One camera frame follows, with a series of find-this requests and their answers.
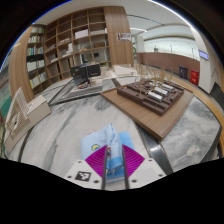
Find light blue cartoon-print towel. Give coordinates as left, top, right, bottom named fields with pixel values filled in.
left=79, top=123, right=137, bottom=184

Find white wall poster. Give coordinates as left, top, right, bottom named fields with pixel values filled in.
left=116, top=31, right=133, bottom=43

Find white slatted architectural model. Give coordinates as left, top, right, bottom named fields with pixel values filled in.
left=2, top=86, right=52, bottom=154

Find red bin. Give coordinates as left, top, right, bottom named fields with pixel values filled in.
left=190, top=68, right=201, bottom=86

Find dark brown building model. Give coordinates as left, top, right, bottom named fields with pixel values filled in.
left=116, top=77, right=185, bottom=117

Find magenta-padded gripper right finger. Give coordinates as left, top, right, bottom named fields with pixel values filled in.
left=121, top=144, right=167, bottom=190

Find blue wall sign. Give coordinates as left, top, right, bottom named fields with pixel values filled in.
left=198, top=49, right=210, bottom=61

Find dark grey bin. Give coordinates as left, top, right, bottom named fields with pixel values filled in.
left=178, top=65, right=189, bottom=80

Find small white building model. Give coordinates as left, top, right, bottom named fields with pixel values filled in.
left=111, top=63, right=138, bottom=78

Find black box model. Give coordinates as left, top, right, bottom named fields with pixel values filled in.
left=70, top=62, right=102, bottom=85

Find grey model base plate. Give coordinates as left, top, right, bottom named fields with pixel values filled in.
left=49, top=76, right=115, bottom=105

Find wooden shelf unit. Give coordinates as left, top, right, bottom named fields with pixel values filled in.
left=8, top=5, right=135, bottom=103

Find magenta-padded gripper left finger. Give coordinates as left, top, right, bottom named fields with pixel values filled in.
left=64, top=144, right=108, bottom=191

